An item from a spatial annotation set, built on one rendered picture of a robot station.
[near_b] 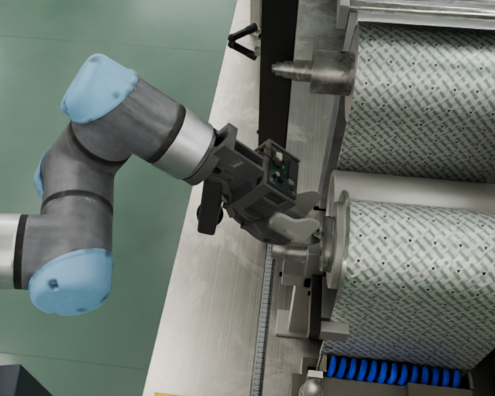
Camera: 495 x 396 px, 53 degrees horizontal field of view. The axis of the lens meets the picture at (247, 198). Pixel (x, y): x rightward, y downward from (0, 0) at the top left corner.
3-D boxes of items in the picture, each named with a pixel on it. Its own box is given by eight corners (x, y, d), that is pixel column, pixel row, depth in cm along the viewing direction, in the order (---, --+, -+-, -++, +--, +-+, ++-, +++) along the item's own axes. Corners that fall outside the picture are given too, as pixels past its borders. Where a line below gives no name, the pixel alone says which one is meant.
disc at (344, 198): (331, 230, 77) (346, 166, 65) (334, 231, 77) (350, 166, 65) (328, 320, 68) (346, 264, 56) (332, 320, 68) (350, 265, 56)
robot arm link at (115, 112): (66, 86, 56) (103, 32, 52) (149, 137, 61) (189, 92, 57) (45, 129, 51) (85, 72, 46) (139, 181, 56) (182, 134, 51)
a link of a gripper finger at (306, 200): (344, 219, 66) (293, 189, 61) (311, 235, 70) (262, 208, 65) (342, 199, 68) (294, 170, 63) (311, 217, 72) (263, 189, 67)
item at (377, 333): (320, 351, 81) (335, 300, 66) (468, 368, 79) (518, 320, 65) (319, 354, 81) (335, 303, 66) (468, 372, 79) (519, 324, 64)
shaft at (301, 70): (272, 70, 78) (273, 53, 75) (310, 73, 77) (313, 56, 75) (270, 83, 76) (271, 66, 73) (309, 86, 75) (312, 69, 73)
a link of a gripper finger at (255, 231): (290, 251, 63) (236, 216, 59) (282, 254, 64) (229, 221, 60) (294, 221, 66) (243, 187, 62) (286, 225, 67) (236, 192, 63)
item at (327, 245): (319, 283, 65) (318, 254, 71) (335, 284, 64) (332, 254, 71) (326, 231, 61) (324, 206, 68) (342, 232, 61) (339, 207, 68)
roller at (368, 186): (325, 200, 88) (335, 154, 78) (474, 214, 86) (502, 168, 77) (324, 258, 81) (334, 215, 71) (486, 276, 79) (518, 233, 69)
